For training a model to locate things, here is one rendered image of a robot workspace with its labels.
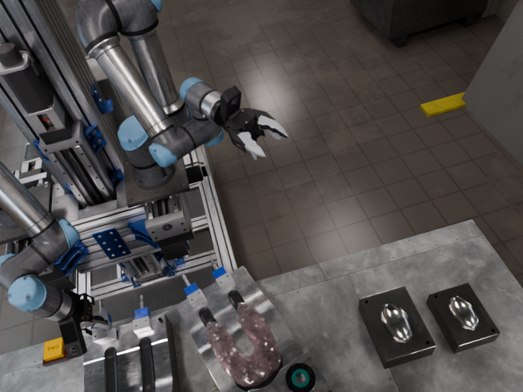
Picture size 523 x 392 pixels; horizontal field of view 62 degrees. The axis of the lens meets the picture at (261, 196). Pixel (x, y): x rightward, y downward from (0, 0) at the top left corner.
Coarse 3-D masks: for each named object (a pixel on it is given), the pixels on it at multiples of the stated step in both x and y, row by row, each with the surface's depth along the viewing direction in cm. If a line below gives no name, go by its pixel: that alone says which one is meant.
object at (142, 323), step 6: (138, 312) 138; (144, 312) 138; (138, 318) 137; (144, 318) 135; (150, 318) 138; (138, 324) 134; (144, 324) 134; (150, 324) 135; (138, 330) 133; (144, 330) 134; (150, 330) 135
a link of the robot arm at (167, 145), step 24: (96, 0) 109; (96, 24) 109; (96, 48) 110; (120, 48) 114; (120, 72) 113; (144, 96) 115; (144, 120) 116; (168, 120) 118; (168, 144) 117; (192, 144) 120
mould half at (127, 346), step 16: (128, 336) 135; (144, 336) 134; (160, 336) 133; (96, 352) 133; (128, 352) 132; (160, 352) 130; (96, 368) 130; (128, 368) 129; (160, 368) 128; (176, 368) 134; (96, 384) 127; (128, 384) 126; (160, 384) 124; (176, 384) 128
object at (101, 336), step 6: (102, 300) 138; (102, 306) 137; (108, 318) 134; (96, 330) 131; (102, 330) 131; (108, 330) 131; (114, 330) 135; (96, 336) 130; (102, 336) 130; (108, 336) 130; (114, 336) 133; (96, 342) 131; (102, 342) 133
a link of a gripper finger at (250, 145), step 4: (244, 132) 103; (248, 132) 102; (240, 136) 102; (244, 136) 102; (248, 136) 102; (244, 140) 101; (248, 140) 101; (252, 140) 101; (248, 144) 100; (252, 144) 100; (256, 144) 100; (248, 148) 100; (252, 148) 100; (256, 148) 99; (260, 148) 99; (252, 152) 101; (256, 152) 99; (260, 152) 99; (264, 152) 99; (256, 156) 103; (264, 156) 99
